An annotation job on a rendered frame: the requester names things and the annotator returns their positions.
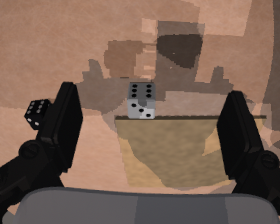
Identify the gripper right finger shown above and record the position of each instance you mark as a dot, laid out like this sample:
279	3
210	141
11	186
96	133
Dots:
255	170

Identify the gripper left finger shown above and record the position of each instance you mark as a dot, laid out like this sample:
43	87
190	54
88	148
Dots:
43	160

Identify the tan flat mat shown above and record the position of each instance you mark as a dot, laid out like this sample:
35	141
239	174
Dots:
171	151

